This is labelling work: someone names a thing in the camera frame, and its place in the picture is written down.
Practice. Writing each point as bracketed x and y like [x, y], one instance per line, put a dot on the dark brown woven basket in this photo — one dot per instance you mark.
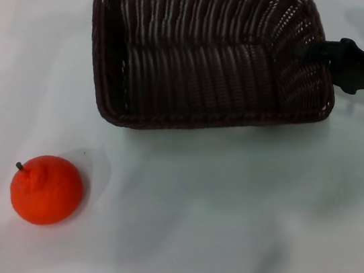
[197, 74]

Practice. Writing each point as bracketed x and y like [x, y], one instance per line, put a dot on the orange toy fruit with stem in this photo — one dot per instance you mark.
[47, 192]

